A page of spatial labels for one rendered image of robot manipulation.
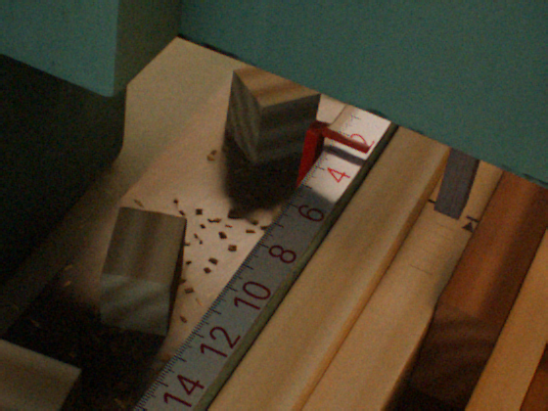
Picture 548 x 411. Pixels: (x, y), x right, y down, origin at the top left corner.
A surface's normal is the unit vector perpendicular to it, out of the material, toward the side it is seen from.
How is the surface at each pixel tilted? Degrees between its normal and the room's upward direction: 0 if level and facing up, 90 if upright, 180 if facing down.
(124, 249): 0
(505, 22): 90
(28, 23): 90
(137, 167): 0
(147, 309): 90
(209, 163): 0
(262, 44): 90
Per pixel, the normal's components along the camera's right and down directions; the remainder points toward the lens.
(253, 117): -0.87, 0.25
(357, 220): 0.12, -0.71
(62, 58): -0.44, 0.59
